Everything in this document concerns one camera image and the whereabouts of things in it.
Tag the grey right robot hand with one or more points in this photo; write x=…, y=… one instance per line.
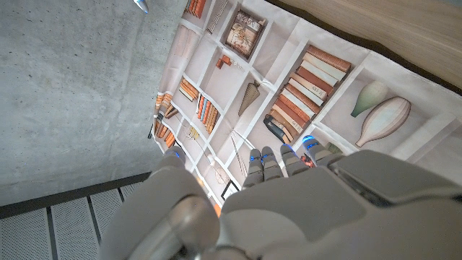
x=140, y=5

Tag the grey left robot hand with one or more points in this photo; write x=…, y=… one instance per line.
x=307, y=209

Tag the printed bookshelf backdrop cloth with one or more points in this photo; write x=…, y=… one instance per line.
x=252, y=65

